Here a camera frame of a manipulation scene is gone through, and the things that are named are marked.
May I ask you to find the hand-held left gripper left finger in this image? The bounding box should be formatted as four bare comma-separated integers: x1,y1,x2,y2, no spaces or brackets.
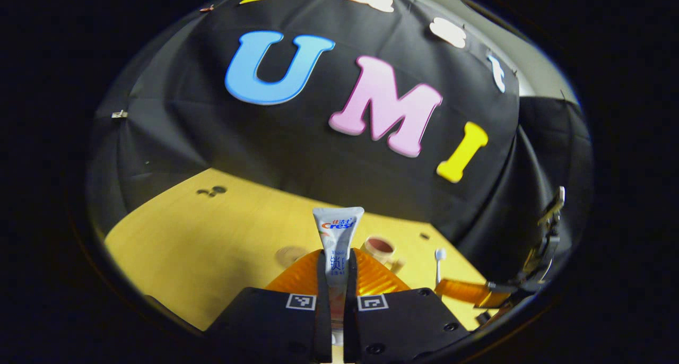
206,249,333,364

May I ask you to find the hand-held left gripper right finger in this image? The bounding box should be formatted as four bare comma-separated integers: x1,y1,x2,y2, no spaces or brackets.
344,247,472,364

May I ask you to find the round brown coaster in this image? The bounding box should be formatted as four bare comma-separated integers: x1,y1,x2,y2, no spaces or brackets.
275,246,309,267

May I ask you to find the beige cup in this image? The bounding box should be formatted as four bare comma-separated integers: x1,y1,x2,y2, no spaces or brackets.
361,236,407,275

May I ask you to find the white toothpaste tube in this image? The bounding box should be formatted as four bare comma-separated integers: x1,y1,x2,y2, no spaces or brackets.
312,206,365,349

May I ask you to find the black backdrop cloth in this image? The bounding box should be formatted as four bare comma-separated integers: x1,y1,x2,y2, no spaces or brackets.
88,0,594,296

